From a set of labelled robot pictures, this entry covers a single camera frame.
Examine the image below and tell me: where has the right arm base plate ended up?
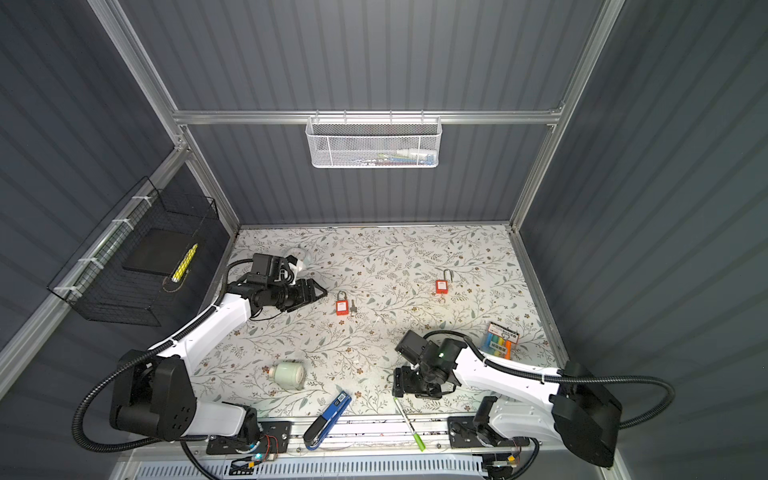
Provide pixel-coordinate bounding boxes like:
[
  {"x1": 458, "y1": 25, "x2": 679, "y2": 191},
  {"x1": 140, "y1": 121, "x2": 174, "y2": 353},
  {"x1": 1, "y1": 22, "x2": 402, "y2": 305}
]
[{"x1": 447, "y1": 416, "x2": 531, "y2": 449}]

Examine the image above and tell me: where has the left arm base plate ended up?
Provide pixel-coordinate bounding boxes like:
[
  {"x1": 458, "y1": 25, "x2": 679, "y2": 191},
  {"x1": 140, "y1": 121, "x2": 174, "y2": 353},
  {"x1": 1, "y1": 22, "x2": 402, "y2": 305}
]
[{"x1": 206, "y1": 421, "x2": 293, "y2": 456}]

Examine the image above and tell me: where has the black box in basket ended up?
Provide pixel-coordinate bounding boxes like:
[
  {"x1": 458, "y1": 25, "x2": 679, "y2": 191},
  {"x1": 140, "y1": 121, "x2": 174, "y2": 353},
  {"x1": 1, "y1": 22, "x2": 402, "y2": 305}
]
[{"x1": 122, "y1": 228, "x2": 195, "y2": 276}]

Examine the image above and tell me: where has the yellow green tool in basket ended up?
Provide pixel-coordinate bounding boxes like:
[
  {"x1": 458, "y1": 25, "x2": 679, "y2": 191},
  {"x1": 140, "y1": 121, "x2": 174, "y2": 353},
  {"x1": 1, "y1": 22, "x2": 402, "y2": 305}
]
[{"x1": 170, "y1": 243, "x2": 198, "y2": 283}]

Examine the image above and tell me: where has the red padlock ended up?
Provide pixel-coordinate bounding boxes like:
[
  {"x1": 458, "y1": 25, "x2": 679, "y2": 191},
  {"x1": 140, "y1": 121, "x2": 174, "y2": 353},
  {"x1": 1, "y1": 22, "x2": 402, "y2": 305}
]
[
  {"x1": 435, "y1": 269, "x2": 453, "y2": 295},
  {"x1": 335, "y1": 291, "x2": 350, "y2": 316}
]

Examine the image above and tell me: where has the colourful marker pack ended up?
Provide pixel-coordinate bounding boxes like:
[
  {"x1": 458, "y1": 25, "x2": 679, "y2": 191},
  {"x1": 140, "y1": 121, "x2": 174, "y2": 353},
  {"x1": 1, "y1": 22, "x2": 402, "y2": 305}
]
[{"x1": 481, "y1": 322, "x2": 520, "y2": 360}]

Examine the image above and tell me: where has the black wire basket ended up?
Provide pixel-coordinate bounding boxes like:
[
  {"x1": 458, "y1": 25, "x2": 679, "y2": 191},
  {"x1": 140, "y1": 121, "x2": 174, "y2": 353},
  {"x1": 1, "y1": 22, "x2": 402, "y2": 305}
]
[{"x1": 48, "y1": 183, "x2": 229, "y2": 327}]

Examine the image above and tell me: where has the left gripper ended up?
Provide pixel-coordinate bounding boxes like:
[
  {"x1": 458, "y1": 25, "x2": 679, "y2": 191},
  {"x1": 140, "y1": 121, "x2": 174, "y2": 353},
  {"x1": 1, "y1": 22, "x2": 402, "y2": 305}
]
[{"x1": 268, "y1": 278, "x2": 326, "y2": 311}]

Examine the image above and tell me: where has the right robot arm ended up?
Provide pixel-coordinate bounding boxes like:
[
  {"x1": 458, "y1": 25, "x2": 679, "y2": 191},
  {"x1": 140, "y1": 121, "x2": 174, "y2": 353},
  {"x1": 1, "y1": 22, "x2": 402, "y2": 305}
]
[{"x1": 392, "y1": 330, "x2": 676, "y2": 468}]

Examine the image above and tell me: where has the blue black utility knife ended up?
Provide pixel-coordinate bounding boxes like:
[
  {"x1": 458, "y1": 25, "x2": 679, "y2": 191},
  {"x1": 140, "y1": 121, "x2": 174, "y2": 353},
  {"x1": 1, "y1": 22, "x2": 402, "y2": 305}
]
[{"x1": 303, "y1": 391, "x2": 351, "y2": 451}]

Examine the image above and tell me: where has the white wire basket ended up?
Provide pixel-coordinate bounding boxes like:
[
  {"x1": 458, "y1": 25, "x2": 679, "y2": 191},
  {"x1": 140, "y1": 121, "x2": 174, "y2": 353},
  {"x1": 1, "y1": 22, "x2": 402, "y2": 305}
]
[{"x1": 305, "y1": 117, "x2": 443, "y2": 169}]

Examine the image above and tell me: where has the pale green jar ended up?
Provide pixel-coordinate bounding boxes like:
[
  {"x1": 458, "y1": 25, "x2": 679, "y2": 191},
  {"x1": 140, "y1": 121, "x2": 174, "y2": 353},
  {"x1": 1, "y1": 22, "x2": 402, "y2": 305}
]
[{"x1": 268, "y1": 361, "x2": 307, "y2": 390}]

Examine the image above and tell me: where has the white round timer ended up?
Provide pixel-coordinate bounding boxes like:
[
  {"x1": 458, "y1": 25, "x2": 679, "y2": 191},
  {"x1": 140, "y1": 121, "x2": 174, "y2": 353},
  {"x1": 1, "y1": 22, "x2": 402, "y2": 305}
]
[{"x1": 284, "y1": 246, "x2": 311, "y2": 265}]

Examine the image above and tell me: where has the green handled screwdriver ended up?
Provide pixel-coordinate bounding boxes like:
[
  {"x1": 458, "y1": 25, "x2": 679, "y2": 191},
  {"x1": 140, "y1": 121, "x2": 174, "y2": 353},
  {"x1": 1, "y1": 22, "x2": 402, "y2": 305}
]
[{"x1": 393, "y1": 397, "x2": 426, "y2": 452}]

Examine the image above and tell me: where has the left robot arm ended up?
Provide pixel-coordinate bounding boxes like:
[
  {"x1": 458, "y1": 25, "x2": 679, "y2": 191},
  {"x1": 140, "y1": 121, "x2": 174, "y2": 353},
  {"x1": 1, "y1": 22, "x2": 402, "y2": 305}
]
[{"x1": 71, "y1": 254, "x2": 328, "y2": 453}]

